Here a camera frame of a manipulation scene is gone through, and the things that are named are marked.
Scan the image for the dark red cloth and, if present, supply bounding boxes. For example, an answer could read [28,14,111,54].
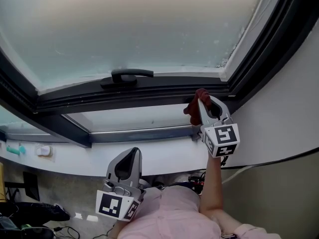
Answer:
[183,88,212,127]

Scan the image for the person's right forearm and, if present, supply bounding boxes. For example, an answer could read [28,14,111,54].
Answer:
[199,155,244,234]

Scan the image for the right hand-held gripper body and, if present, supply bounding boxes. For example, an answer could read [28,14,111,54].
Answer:
[200,116,241,158]

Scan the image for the frosted hinged window sash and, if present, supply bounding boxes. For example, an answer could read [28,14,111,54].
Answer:
[0,0,319,115]

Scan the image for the bagged white slipper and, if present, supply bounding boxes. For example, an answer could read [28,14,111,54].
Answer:
[34,143,56,162]

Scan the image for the black window handle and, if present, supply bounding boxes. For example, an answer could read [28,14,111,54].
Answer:
[100,68,155,90]

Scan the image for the black power cable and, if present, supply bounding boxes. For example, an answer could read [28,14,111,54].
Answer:
[53,225,81,239]

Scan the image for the person's pink shirt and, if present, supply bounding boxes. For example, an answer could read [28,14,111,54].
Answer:
[117,185,282,239]

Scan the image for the person's left forearm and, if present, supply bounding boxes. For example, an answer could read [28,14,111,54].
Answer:
[109,220,126,239]

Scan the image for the person's dark shoe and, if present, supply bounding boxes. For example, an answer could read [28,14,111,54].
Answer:
[153,175,165,188]

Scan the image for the small black box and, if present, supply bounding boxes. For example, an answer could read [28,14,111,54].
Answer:
[187,172,205,184]

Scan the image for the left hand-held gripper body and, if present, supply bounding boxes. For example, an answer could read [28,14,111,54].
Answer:
[95,179,147,223]

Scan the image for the dark fixed window frame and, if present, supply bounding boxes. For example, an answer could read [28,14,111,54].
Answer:
[0,0,319,148]

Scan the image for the teal tube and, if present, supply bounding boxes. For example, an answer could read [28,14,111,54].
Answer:
[6,145,21,156]

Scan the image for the white window sill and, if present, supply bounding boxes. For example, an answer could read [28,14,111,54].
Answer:
[0,123,319,178]

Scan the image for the white cable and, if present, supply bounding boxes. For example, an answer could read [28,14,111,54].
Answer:
[221,165,254,184]

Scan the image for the small low glass pane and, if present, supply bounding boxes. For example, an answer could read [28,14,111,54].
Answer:
[67,104,198,133]

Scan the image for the black office chair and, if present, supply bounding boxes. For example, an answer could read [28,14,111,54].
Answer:
[20,226,55,239]

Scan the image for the black bag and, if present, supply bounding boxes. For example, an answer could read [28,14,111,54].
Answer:
[4,202,71,223]

